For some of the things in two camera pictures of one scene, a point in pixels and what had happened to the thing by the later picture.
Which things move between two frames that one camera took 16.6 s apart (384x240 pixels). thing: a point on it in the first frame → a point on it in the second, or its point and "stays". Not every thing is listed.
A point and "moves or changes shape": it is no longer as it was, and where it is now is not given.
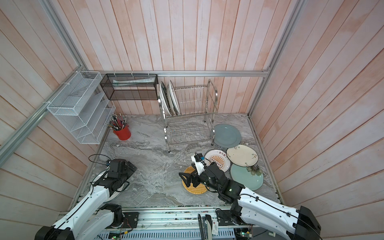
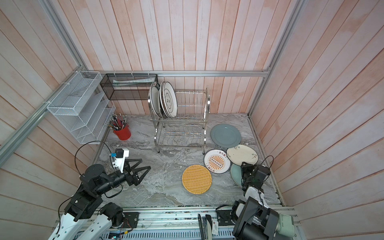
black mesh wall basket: (130, 86) stays
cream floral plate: (242, 155) stays
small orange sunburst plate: (221, 157) stays
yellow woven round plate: (199, 189) stays
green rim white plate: (163, 96) → (155, 95)
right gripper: (190, 178) → (246, 167)
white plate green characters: (96, 180) → (170, 99)
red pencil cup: (123, 134) stays
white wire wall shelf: (82, 106) stays
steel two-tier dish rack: (195, 124) moves or changes shape
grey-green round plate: (226, 136) stays
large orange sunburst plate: (174, 97) → (162, 101)
